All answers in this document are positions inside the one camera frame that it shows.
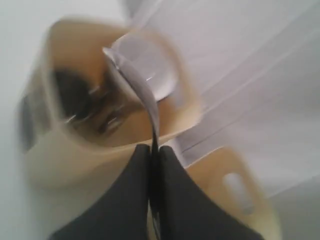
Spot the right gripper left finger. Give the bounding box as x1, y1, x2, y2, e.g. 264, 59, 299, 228
50, 144, 151, 240

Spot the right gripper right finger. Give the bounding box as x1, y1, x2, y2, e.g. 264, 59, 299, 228
157, 146, 263, 240

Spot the steel bowl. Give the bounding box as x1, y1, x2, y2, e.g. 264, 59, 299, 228
52, 68, 126, 135

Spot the steel spoon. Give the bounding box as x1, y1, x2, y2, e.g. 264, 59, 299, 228
102, 32, 178, 154

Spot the cream bin with triangle mark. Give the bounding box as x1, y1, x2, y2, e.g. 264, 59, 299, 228
185, 147, 283, 240

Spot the cream bin with circle mark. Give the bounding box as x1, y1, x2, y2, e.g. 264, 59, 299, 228
20, 18, 201, 188

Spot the white curtain backdrop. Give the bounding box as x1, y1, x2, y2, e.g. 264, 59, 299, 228
124, 0, 320, 196

